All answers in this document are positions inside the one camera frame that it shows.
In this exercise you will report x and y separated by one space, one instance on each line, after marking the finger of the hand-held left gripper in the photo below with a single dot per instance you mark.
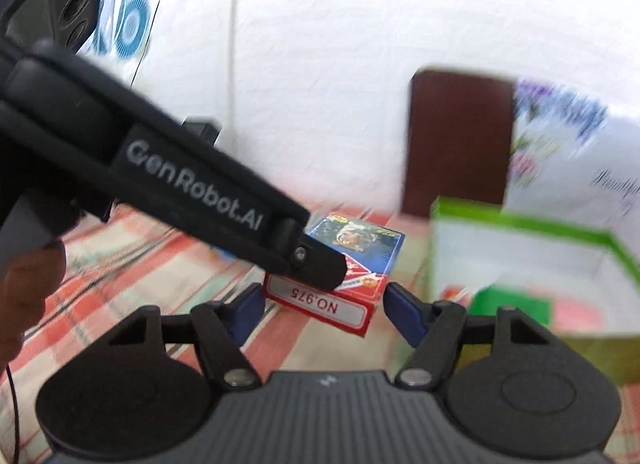
320 264

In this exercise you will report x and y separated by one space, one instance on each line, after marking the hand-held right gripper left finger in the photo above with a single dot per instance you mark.
247 310

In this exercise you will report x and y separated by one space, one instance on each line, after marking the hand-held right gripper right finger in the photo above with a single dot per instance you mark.
401 314

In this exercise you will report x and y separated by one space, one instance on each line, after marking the red and blue card box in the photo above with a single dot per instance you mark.
372 249

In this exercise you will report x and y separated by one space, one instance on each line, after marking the green cardboard box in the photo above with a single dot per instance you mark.
500 239

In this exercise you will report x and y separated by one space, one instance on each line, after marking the person's left hand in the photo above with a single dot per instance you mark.
25 294

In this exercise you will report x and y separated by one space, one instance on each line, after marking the red plaid bedsheet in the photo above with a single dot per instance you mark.
150 269

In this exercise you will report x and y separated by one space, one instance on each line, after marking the brown wooden headboard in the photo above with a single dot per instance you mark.
460 143

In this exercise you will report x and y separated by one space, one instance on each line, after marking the floral white pillow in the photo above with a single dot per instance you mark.
575 178

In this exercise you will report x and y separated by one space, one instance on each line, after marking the black wall plug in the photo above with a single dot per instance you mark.
202 129

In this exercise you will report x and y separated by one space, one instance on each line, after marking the blue wall sticker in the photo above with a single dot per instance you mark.
131 23

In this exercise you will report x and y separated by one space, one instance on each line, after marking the white wall conduit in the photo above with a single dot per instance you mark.
235 43

